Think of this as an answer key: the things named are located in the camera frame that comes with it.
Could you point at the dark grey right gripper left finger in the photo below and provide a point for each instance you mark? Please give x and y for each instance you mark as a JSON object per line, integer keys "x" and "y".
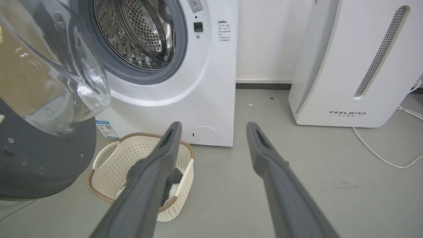
{"x": 148, "y": 191}

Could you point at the white front-load washing machine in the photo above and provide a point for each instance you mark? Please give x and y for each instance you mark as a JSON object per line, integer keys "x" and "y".
{"x": 198, "y": 82}

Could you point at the white air purifier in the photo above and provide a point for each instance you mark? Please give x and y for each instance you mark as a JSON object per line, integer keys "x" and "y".
{"x": 350, "y": 66}

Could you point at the cream perforated laundry basket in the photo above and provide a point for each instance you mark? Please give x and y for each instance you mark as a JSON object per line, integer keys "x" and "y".
{"x": 112, "y": 172}

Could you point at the dark grey garment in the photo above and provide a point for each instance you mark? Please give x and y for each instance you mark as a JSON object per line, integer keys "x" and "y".
{"x": 173, "y": 180}

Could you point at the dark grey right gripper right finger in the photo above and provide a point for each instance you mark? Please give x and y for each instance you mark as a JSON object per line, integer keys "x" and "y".
{"x": 284, "y": 195}

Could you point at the washing machine door with glass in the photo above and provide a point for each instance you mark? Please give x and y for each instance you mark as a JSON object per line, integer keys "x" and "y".
{"x": 43, "y": 99}

